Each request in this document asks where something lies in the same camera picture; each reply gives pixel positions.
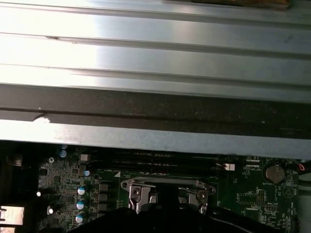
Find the green motherboard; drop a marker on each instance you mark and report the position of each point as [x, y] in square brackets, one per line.
[250, 184]

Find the brown square base plate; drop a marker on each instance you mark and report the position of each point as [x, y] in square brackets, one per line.
[243, 4]

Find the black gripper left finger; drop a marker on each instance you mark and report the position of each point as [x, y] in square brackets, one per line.
[136, 223]

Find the silver coin cell battery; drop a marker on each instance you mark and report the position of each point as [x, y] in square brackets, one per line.
[274, 172]

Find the CPU socket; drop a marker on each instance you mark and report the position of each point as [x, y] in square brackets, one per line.
[212, 191]

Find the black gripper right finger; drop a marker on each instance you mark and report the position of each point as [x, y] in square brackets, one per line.
[194, 223]

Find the metal socket cover frame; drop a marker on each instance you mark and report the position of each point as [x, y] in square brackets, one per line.
[143, 196]

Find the black open PC case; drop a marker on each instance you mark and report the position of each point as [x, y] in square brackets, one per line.
[155, 109]

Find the black RAM slot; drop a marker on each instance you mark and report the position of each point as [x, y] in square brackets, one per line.
[182, 167]
[170, 161]
[145, 155]

